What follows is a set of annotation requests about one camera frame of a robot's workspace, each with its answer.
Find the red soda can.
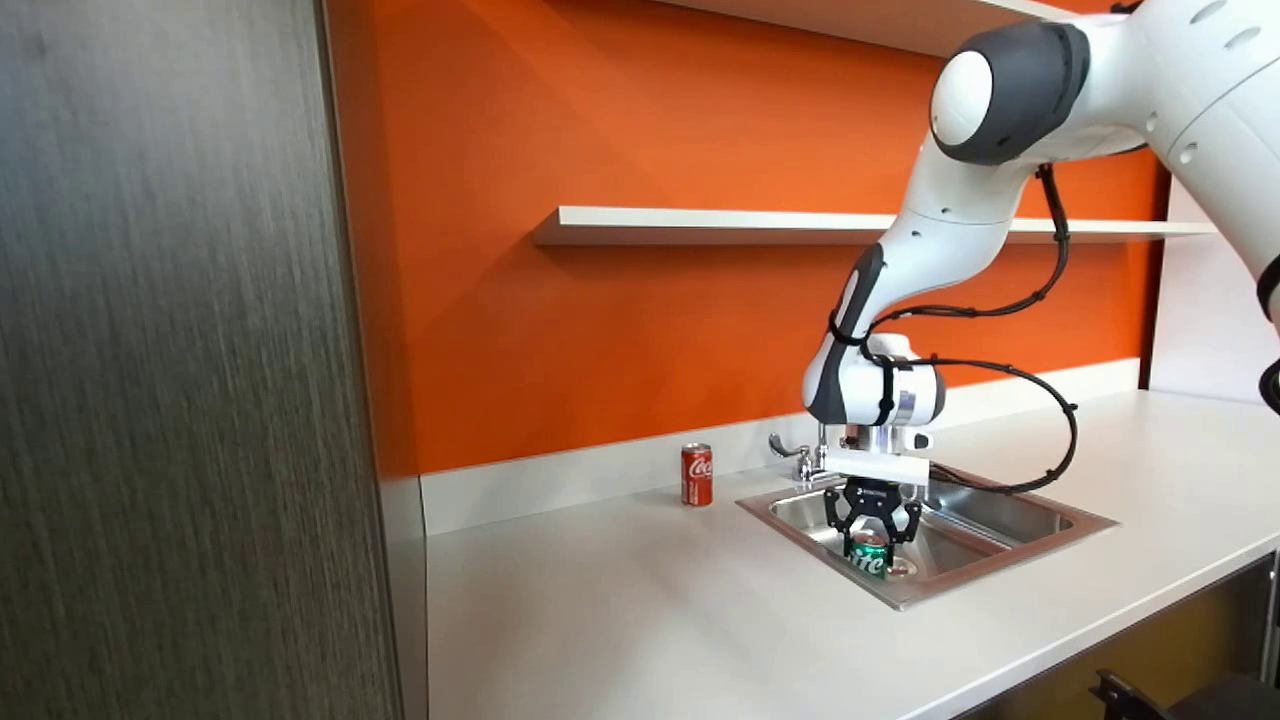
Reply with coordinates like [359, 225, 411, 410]
[682, 442, 711, 509]

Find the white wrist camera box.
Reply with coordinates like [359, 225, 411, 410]
[818, 422, 930, 489]

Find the upper white shelf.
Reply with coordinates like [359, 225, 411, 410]
[666, 0, 1081, 55]

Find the stainless steel sink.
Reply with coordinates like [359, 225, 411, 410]
[745, 465, 1109, 609]

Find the dark wood cabinet panel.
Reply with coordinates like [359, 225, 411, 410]
[0, 0, 406, 720]

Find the green soda can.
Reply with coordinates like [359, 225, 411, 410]
[845, 514, 894, 577]

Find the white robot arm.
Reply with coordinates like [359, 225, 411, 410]
[803, 0, 1280, 555]

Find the white wall shelf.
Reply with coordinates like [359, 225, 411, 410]
[531, 205, 1211, 248]

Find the chrome faucet with handles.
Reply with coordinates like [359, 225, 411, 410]
[768, 435, 819, 484]

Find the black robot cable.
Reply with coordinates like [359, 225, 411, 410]
[831, 160, 1084, 494]

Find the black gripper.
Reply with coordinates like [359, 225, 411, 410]
[825, 476, 925, 544]

